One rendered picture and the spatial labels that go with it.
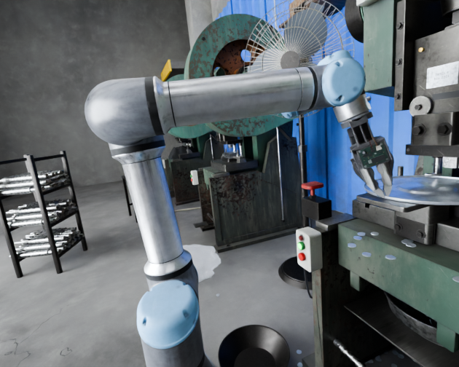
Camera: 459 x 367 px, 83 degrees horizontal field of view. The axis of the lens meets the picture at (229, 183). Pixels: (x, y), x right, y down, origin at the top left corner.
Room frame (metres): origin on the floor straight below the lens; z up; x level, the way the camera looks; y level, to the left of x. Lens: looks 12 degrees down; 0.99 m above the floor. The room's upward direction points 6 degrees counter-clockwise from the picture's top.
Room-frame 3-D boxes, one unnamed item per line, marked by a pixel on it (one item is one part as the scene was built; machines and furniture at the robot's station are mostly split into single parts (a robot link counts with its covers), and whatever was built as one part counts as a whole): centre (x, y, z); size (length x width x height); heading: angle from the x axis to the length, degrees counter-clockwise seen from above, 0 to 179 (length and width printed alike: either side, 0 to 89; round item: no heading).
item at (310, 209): (0.92, -0.31, 0.62); 0.10 x 0.06 x 0.20; 20
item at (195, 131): (4.09, 0.29, 0.87); 1.53 x 0.99 x 1.74; 113
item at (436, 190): (0.66, -0.52, 0.78); 0.29 x 0.29 x 0.01
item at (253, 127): (2.46, -0.38, 0.87); 1.53 x 0.99 x 1.74; 108
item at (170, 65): (6.55, 0.78, 2.44); 1.25 x 0.92 x 0.27; 20
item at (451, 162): (0.71, -0.63, 0.84); 0.05 x 0.03 x 0.04; 20
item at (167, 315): (0.46, 0.15, 0.62); 0.13 x 0.12 x 0.14; 7
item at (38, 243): (2.13, 1.60, 0.47); 0.46 x 0.43 x 0.95; 90
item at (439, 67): (0.69, -0.60, 1.04); 0.17 x 0.15 x 0.30; 110
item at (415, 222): (0.65, -0.47, 0.72); 0.25 x 0.14 x 0.14; 110
